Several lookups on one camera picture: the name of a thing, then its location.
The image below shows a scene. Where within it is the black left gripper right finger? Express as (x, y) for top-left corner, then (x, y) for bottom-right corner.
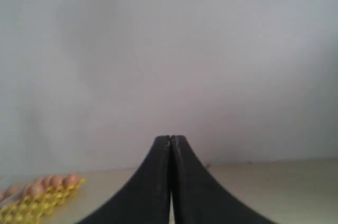
(171, 135), (273, 224)

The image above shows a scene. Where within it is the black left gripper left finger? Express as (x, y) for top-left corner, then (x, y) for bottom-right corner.
(80, 136), (171, 224)

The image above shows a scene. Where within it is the brown egg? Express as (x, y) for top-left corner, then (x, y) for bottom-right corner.
(50, 175), (63, 188)
(63, 173), (80, 188)
(27, 182), (45, 197)

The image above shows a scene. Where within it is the yellow egg tray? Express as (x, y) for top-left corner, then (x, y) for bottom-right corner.
(1, 178), (86, 223)

